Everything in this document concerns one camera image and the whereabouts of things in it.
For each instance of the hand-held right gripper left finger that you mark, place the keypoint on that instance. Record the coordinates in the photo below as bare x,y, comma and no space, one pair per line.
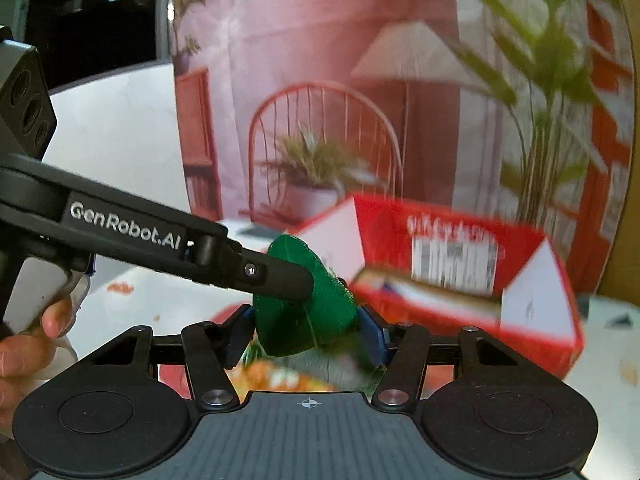
240,336

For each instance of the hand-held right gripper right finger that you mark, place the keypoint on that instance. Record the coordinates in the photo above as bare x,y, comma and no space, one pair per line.
374,337

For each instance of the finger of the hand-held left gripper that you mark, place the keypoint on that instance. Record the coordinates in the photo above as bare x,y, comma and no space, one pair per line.
280,280

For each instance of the green felt piece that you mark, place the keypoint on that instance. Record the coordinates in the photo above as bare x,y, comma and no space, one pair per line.
320,325

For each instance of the red cardboard box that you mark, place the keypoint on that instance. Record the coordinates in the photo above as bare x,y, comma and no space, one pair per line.
450,240

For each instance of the person's left hand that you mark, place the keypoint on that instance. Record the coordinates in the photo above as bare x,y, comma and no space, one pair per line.
25,365

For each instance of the dark window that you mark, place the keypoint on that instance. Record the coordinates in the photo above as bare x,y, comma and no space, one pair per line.
90,15

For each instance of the printed room scene backdrop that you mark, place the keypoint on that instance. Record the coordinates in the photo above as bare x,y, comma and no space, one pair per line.
310,50

